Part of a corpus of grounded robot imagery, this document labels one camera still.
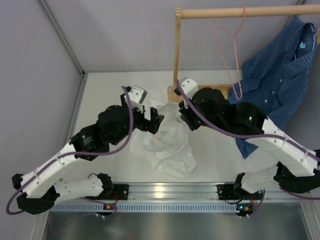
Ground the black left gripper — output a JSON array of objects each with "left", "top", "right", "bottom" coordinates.
[{"left": 110, "top": 93, "right": 164, "bottom": 146}]

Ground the white shirt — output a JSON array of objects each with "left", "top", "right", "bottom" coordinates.
[{"left": 129, "top": 84, "right": 198, "bottom": 179}]

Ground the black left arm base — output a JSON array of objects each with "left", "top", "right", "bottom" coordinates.
[{"left": 109, "top": 184, "right": 129, "bottom": 201}]

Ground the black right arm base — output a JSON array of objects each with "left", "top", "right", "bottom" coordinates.
[{"left": 217, "top": 184, "right": 263, "bottom": 205}]

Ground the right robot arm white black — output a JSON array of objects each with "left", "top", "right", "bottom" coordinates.
[{"left": 174, "top": 84, "right": 320, "bottom": 199}]

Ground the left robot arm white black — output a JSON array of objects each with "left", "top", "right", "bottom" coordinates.
[{"left": 12, "top": 90, "right": 165, "bottom": 215}]

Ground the blue checkered shirt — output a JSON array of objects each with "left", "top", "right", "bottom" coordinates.
[{"left": 227, "top": 16, "right": 318, "bottom": 159}]

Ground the wooden clothes rack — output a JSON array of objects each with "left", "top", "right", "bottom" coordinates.
[{"left": 166, "top": 4, "right": 320, "bottom": 103}]

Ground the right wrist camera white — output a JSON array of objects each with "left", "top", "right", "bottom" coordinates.
[{"left": 173, "top": 77, "right": 199, "bottom": 99}]

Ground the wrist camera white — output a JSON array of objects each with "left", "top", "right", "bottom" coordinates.
[
  {"left": 173, "top": 77, "right": 199, "bottom": 99},
  {"left": 124, "top": 85, "right": 148, "bottom": 113}
]

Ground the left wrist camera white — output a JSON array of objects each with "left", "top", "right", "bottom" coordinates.
[{"left": 124, "top": 85, "right": 148, "bottom": 113}]

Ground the aluminium mounting rail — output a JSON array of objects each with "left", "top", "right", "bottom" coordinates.
[{"left": 109, "top": 182, "right": 312, "bottom": 201}]

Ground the aluminium corner frame post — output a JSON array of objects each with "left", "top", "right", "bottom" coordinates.
[{"left": 36, "top": 0, "right": 88, "bottom": 142}]

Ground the pink wire hanger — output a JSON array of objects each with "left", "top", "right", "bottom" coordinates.
[{"left": 211, "top": 6, "right": 247, "bottom": 101}]

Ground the slotted cable duct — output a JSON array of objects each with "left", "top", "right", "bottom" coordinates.
[{"left": 51, "top": 202, "right": 250, "bottom": 213}]

